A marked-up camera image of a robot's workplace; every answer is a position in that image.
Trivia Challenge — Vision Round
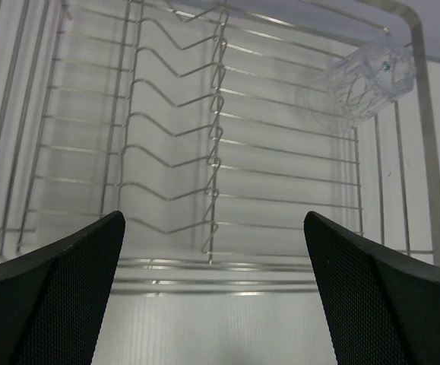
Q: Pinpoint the clear plastic cup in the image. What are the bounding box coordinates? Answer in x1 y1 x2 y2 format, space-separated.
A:
321 36 416 124

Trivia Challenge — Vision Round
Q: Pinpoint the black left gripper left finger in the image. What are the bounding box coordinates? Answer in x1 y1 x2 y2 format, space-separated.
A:
0 211 125 364

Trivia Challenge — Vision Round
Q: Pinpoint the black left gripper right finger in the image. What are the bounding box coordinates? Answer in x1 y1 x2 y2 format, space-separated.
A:
304 211 440 364

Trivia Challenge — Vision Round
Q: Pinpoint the wire dish rack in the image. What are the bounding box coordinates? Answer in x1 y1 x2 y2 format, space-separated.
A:
0 1 440 295

